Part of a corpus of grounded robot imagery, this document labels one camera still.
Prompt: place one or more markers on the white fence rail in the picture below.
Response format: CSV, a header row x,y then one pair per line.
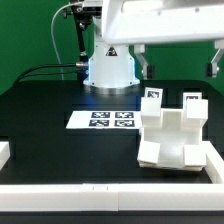
x,y
112,197
4,153
215,163

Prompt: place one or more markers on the white right fence rail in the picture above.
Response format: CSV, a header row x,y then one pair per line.
x,y
215,163

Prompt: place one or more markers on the white front fence rail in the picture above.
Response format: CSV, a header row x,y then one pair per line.
x,y
112,197

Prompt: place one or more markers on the black camera stand pole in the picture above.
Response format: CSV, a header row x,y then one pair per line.
x,y
82,21

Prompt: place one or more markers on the white chair back frame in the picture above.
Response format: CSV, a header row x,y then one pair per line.
x,y
191,118

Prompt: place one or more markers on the white base tag sheet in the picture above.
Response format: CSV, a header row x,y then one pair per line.
x,y
104,120

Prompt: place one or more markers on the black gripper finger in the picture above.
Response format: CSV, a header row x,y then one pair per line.
x,y
212,68

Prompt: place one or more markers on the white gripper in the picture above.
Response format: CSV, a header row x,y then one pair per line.
x,y
160,21

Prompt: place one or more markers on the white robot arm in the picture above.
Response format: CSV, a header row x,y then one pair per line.
x,y
111,66

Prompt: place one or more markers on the white chair seat block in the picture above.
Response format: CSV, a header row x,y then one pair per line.
x,y
171,148

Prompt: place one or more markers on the white left fence rail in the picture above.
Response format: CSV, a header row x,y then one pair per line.
x,y
4,153

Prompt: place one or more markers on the overhead camera on stand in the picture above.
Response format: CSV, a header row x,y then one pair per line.
x,y
88,7

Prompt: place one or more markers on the small white tagged cube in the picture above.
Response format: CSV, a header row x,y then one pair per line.
x,y
154,94
190,95

